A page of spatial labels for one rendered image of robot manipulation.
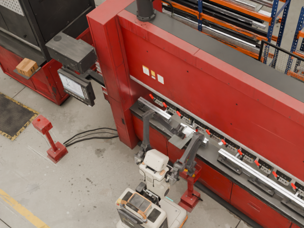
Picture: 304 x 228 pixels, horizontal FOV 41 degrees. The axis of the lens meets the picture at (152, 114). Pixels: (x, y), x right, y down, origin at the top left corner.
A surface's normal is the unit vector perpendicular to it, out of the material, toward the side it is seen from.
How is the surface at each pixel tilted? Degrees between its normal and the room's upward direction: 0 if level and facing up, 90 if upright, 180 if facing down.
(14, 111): 0
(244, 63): 0
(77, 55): 1
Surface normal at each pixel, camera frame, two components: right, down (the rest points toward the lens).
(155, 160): -0.49, 0.10
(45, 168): -0.08, -0.60
